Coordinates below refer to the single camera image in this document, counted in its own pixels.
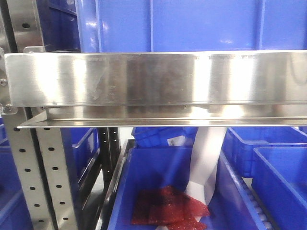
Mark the blue bin right lower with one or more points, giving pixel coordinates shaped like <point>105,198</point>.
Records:
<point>280,180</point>

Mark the blue bin with red bags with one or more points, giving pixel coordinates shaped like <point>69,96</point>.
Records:
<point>151,168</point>

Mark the blue plastic tray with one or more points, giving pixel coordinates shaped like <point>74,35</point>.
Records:
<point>191,25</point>

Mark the blue bin left lower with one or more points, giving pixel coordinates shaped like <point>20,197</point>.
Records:
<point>85,144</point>

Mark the stainless steel shelf rail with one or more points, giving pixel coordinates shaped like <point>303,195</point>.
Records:
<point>204,89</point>

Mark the perforated steel shelf upright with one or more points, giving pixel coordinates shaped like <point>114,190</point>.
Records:
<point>43,156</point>

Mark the blue bin far left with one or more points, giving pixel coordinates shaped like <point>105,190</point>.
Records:
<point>14,213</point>

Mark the red mesh bags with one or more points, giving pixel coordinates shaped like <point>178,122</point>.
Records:
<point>170,208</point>

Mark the blue bin rear centre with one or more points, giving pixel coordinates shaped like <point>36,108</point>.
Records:
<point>146,137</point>

